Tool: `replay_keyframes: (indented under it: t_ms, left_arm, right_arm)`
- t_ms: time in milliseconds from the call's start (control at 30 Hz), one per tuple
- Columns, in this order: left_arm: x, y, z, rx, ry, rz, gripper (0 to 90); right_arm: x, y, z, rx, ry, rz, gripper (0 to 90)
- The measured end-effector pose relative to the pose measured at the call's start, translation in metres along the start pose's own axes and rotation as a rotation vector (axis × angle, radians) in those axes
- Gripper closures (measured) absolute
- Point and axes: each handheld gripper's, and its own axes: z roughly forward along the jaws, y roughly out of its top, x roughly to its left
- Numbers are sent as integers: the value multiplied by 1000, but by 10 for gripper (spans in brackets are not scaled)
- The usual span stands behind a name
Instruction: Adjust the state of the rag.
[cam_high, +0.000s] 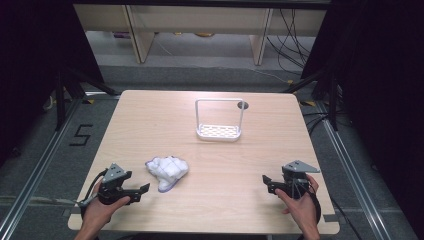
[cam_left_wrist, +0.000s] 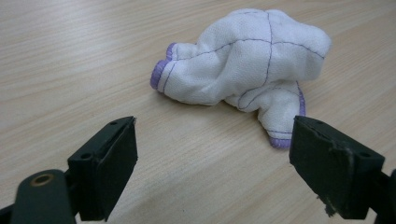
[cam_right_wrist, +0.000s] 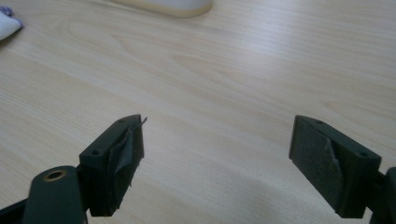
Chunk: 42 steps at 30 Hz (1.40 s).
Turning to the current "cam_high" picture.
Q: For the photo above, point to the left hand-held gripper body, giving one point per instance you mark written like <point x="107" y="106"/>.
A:
<point x="115" y="178"/>

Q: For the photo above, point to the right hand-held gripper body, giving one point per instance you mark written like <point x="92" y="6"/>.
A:
<point x="295" y="181"/>

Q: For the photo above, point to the white cloth with purple trim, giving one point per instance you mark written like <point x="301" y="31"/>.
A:
<point x="168" y="173"/>

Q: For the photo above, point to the person's right hand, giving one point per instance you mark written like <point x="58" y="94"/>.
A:
<point x="303" y="210"/>

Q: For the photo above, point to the person's left hand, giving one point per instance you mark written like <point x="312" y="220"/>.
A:
<point x="96" y="213"/>

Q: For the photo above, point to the black metal stand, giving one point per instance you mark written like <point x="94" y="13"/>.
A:
<point x="60" y="100"/>
<point x="332" y="100"/>

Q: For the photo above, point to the dark curtain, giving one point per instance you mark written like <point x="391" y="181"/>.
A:
<point x="33" y="66"/>
<point x="383" y="83"/>

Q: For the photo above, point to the yellow object under desk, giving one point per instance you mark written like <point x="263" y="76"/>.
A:
<point x="204" y="34"/>

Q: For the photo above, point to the beige background desk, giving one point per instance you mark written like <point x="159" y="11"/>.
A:
<point x="200" y="18"/>

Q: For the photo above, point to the aluminium floor rail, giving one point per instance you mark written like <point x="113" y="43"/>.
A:
<point x="36" y="173"/>
<point x="353" y="173"/>

